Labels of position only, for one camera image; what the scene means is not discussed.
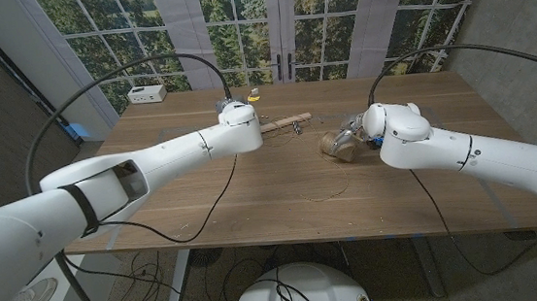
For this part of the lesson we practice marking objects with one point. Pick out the white table leg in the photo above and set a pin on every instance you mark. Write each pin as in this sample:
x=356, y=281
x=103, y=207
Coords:
x=179, y=275

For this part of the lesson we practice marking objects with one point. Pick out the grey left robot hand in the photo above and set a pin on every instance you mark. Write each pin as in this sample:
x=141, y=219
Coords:
x=230, y=102

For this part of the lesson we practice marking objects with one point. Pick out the white power socket box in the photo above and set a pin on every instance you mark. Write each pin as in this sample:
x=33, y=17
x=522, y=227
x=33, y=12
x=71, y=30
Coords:
x=146, y=94

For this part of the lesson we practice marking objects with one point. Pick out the jute thread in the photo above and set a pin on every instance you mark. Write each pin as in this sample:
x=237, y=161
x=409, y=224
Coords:
x=326, y=198

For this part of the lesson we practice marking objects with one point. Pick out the wooden hanger with metal hook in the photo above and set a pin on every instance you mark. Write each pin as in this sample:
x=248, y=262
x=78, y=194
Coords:
x=290, y=120

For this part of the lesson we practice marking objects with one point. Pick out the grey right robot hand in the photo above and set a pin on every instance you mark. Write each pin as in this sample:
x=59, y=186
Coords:
x=352, y=131

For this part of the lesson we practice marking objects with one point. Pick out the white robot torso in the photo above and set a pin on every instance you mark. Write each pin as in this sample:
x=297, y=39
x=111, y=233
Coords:
x=329, y=291

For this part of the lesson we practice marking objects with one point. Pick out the black round floor object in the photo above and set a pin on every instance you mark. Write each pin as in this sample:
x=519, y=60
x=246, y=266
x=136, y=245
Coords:
x=206, y=257

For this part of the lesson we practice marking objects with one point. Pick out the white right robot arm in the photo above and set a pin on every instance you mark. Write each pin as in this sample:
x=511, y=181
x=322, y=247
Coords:
x=468, y=152

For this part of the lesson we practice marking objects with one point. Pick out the jute twine spool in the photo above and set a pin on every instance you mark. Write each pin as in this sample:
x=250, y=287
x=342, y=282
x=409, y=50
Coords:
x=339, y=147

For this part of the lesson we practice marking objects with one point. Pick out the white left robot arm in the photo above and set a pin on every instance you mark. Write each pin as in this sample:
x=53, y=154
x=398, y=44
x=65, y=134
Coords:
x=130, y=182

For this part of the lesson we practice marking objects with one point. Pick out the small blue object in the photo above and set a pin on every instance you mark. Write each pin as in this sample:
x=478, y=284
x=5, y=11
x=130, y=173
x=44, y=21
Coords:
x=76, y=130

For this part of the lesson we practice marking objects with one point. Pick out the printed window forest backdrop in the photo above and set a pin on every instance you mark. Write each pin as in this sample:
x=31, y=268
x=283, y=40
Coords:
x=238, y=26

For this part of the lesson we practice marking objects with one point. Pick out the grey table leg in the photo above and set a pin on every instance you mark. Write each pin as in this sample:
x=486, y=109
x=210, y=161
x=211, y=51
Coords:
x=427, y=268

